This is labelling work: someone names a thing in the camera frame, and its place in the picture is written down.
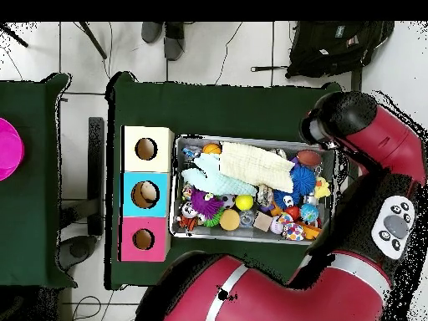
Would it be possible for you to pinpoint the mint waffle cloth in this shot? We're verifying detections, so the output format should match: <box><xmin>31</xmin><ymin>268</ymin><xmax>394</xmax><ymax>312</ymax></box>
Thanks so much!
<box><xmin>181</xmin><ymin>152</ymin><xmax>259</xmax><ymax>197</ymax></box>

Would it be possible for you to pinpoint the cream waffle cloth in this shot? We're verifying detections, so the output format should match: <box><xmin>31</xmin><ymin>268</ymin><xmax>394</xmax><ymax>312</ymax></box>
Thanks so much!
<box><xmin>218</xmin><ymin>141</ymin><xmax>296</xmax><ymax>193</ymax></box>

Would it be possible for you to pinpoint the blue green globe ball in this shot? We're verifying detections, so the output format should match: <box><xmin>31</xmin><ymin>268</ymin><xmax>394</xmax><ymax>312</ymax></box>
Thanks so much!
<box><xmin>299</xmin><ymin>203</ymin><xmax>320</xmax><ymax>224</ymax></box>

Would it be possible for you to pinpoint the yellow duck plush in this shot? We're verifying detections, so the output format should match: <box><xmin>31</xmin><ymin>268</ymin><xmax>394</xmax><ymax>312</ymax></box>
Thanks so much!
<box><xmin>313</xmin><ymin>176</ymin><xmax>332</xmax><ymax>200</ymax></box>

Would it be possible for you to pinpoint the orange plastic toy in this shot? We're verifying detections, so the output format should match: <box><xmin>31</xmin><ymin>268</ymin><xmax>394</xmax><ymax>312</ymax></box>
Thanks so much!
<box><xmin>297</xmin><ymin>221</ymin><xmax>323</xmax><ymax>241</ymax></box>

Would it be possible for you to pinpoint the silver mesh bin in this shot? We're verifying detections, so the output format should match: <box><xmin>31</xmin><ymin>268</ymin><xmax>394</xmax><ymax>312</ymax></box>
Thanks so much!
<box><xmin>169</xmin><ymin>133</ymin><xmax>337</xmax><ymax>247</ymax></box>

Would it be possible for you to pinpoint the wooden box with three holes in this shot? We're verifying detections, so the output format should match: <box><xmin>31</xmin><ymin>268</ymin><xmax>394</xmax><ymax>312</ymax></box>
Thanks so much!
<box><xmin>118</xmin><ymin>125</ymin><xmax>176</xmax><ymax>263</ymax></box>

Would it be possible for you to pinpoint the purple spiky monster toy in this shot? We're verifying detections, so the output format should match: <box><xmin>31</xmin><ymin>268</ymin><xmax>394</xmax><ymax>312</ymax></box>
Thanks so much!
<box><xmin>191</xmin><ymin>188</ymin><xmax>225</xmax><ymax>220</ymax></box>

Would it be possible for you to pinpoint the round orange sponge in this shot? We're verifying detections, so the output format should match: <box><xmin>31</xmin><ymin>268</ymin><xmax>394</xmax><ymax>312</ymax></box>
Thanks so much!
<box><xmin>219</xmin><ymin>208</ymin><xmax>241</xmax><ymax>232</ymax></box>

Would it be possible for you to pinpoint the dark green tablecloth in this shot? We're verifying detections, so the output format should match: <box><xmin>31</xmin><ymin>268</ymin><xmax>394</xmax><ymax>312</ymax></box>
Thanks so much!
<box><xmin>104</xmin><ymin>71</ymin><xmax>343</xmax><ymax>291</ymax></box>
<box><xmin>0</xmin><ymin>72</ymin><xmax>78</xmax><ymax>288</ymax></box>

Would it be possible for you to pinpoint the blue spiky ball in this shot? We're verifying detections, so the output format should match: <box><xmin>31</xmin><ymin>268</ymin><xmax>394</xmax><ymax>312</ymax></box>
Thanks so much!
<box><xmin>289</xmin><ymin>165</ymin><xmax>317</xmax><ymax>196</ymax></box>

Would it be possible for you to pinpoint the brown toy football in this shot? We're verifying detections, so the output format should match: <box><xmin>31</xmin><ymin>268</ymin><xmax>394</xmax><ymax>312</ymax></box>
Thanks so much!
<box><xmin>296</xmin><ymin>149</ymin><xmax>323</xmax><ymax>168</ymax></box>

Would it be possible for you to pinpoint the black panel on stand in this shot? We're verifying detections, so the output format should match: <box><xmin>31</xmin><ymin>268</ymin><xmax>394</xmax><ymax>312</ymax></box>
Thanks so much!
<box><xmin>56</xmin><ymin>116</ymin><xmax>105</xmax><ymax>273</ymax></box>

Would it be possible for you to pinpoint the black backpack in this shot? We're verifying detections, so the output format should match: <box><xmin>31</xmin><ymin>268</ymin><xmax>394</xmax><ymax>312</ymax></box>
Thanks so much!
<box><xmin>250</xmin><ymin>21</ymin><xmax>395</xmax><ymax>79</ymax></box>

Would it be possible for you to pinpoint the black tripod leg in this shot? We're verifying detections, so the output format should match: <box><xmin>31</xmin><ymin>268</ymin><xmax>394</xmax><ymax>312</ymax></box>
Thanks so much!
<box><xmin>0</xmin><ymin>22</ymin><xmax>29</xmax><ymax>48</ymax></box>
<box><xmin>78</xmin><ymin>21</ymin><xmax>108</xmax><ymax>60</ymax></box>

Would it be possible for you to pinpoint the pink plastic bowl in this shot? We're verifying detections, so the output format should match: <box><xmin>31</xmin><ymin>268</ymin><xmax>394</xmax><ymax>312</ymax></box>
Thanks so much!
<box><xmin>0</xmin><ymin>116</ymin><xmax>25</xmax><ymax>182</ymax></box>

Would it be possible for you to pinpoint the thin black cable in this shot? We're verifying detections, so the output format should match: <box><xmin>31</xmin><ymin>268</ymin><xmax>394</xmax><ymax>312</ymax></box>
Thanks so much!
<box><xmin>213</xmin><ymin>21</ymin><xmax>243</xmax><ymax>86</ymax></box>

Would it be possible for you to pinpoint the grey metal rail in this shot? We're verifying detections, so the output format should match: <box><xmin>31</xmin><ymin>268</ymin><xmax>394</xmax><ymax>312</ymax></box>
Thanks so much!
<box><xmin>349</xmin><ymin>68</ymin><xmax>363</xmax><ymax>92</ymax></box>

